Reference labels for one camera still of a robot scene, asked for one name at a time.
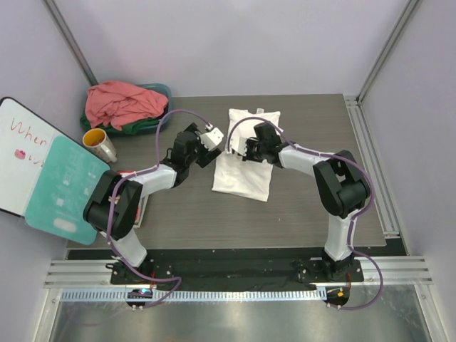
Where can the teal mat sheet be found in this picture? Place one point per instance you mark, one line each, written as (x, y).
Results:
(66, 182)

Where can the teal laundry basket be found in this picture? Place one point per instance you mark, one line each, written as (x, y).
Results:
(164, 99)

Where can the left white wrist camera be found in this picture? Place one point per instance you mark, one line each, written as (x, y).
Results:
(211, 137)

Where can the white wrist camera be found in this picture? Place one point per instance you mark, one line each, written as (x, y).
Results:
(237, 145)
(211, 137)

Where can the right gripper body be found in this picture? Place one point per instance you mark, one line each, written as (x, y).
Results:
(255, 151)

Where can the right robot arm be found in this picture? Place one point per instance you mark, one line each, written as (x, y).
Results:
(342, 186)

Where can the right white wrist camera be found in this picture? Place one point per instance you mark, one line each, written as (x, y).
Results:
(237, 145)

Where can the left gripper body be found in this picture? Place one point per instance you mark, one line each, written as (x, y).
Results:
(201, 153)

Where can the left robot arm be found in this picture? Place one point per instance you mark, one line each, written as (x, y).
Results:
(113, 205)

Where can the corner aluminium post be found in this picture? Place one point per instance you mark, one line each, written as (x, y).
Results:
(70, 40)
(399, 28)

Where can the left corner aluminium post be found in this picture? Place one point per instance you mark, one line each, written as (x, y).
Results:
(70, 40)

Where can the right corner aluminium post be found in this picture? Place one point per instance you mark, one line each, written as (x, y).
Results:
(399, 28)

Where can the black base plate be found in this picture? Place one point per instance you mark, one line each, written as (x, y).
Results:
(245, 268)

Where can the white t shirt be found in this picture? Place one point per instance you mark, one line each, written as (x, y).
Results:
(236, 177)

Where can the white slotted cable duct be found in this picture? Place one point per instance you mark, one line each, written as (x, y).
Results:
(131, 295)

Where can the pink t shirt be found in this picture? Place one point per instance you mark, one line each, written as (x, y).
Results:
(121, 105)

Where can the red book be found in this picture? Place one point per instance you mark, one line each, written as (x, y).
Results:
(142, 203)

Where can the whiteboard with red writing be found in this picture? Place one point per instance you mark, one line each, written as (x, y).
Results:
(25, 141)

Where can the yellow inside mug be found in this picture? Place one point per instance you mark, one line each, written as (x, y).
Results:
(97, 141)

